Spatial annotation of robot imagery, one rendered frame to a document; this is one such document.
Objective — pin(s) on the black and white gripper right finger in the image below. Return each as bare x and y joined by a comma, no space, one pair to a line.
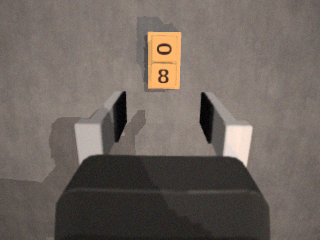
228,136

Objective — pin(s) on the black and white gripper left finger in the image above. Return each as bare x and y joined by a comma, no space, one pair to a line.
97,135

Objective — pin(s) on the orange number cube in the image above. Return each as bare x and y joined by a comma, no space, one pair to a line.
164,48
163,74

